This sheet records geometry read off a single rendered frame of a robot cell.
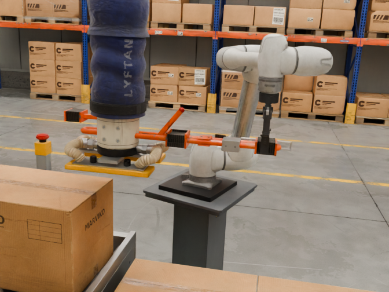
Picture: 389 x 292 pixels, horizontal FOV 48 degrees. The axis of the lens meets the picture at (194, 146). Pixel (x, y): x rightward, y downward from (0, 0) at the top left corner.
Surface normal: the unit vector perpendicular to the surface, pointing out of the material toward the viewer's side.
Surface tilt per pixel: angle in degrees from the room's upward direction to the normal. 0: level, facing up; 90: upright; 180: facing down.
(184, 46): 90
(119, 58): 74
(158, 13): 90
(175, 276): 0
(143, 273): 0
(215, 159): 86
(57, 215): 90
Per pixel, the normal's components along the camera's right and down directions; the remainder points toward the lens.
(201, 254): -0.50, 0.20
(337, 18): -0.17, 0.25
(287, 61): 0.29, 0.30
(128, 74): 0.45, 0.49
